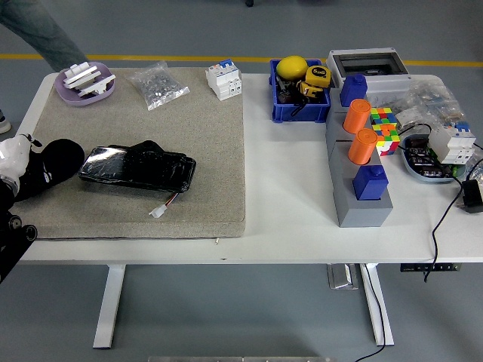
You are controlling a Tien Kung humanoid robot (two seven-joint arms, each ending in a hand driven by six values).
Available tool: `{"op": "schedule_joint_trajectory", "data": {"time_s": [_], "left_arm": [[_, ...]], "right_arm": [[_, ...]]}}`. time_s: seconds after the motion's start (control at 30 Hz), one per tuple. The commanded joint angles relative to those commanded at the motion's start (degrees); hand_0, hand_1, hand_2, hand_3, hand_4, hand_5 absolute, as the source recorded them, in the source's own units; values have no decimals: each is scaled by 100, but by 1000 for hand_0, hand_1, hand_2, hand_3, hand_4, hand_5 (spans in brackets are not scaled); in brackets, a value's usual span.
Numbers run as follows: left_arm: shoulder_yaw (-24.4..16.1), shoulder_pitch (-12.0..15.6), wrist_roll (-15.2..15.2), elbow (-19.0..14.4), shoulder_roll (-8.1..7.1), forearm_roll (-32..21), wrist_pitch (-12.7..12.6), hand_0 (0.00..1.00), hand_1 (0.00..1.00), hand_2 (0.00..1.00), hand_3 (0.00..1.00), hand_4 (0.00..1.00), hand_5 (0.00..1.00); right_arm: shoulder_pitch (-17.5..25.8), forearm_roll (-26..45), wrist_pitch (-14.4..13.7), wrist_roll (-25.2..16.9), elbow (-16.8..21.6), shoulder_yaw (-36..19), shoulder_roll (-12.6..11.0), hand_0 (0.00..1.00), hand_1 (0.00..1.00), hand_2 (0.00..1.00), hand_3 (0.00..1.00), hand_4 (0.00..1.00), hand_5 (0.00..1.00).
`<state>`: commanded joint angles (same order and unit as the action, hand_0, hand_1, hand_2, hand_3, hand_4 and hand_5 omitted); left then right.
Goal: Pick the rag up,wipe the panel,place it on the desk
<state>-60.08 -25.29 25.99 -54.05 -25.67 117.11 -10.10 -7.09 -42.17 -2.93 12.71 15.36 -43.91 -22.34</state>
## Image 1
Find black plastic-wrapped panel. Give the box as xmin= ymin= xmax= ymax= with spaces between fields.
xmin=78 ymin=140 xmax=197 ymax=193

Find black table control panel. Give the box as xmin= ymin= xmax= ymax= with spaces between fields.
xmin=399 ymin=262 xmax=462 ymax=273

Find grey-brown mat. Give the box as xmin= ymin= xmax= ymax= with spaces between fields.
xmin=7 ymin=66 xmax=248 ymax=241

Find blue plastic bin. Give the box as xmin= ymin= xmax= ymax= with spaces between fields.
xmin=269 ymin=58 xmax=332 ymax=124

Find white circuit breaker blue lever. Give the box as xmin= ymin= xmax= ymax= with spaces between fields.
xmin=205 ymin=58 xmax=243 ymax=102
xmin=428 ymin=122 xmax=477 ymax=165

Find yellow tape measure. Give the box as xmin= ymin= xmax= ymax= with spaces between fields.
xmin=296 ymin=79 xmax=321 ymax=100
xmin=304 ymin=64 xmax=331 ymax=88

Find yellow round ball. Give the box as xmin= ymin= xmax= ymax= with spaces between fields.
xmin=275 ymin=55 xmax=309 ymax=81

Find grey block holder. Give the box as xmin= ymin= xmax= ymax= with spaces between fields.
xmin=325 ymin=101 xmax=394 ymax=229

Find orange cylinder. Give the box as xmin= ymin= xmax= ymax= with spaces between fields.
xmin=347 ymin=127 xmax=379 ymax=166
xmin=342 ymin=99 xmax=373 ymax=135

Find clear bag of screws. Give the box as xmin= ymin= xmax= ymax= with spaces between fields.
xmin=125 ymin=60 xmax=191 ymax=112

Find blue block with knob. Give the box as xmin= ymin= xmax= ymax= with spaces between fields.
xmin=352 ymin=164 xmax=389 ymax=201
xmin=339 ymin=73 xmax=369 ymax=109

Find multicoloured puzzle cube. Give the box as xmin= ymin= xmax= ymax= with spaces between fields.
xmin=369 ymin=107 xmax=398 ymax=131
xmin=372 ymin=124 xmax=401 ymax=157

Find blue-grey plastic dish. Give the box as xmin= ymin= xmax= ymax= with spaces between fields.
xmin=400 ymin=133 xmax=467 ymax=185

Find white table leg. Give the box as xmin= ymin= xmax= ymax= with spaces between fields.
xmin=93 ymin=263 xmax=126 ymax=350
xmin=358 ymin=262 xmax=395 ymax=347

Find dark electronic modules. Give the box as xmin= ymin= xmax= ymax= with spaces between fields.
xmin=406 ymin=146 xmax=454 ymax=178

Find purple plastic dish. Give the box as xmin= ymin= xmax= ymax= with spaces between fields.
xmin=54 ymin=61 xmax=116 ymax=106

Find clear bags of small parts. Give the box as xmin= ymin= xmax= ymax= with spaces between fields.
xmin=392 ymin=77 xmax=469 ymax=133

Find black power adapter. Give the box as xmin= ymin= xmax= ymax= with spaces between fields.
xmin=456 ymin=179 xmax=483 ymax=215

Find clear plastic bag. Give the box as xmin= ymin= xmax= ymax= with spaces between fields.
xmin=466 ymin=143 xmax=483 ymax=183

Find person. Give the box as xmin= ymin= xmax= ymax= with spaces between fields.
xmin=0 ymin=0 xmax=91 ymax=135

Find black tool handle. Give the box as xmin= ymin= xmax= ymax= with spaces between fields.
xmin=289 ymin=99 xmax=309 ymax=118

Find white connector with coloured wires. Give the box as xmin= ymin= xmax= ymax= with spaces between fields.
xmin=148 ymin=191 xmax=181 ymax=219

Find grey electrical enclosure box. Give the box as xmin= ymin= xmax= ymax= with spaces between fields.
xmin=326 ymin=47 xmax=412 ymax=106

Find white plastic bracket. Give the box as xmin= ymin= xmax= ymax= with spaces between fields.
xmin=63 ymin=61 xmax=101 ymax=90
xmin=77 ymin=73 xmax=117 ymax=97

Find black floor cable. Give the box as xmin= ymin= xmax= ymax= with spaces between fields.
xmin=354 ymin=263 xmax=386 ymax=362

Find black adapter cable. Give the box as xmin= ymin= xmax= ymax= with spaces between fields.
xmin=423 ymin=158 xmax=483 ymax=283

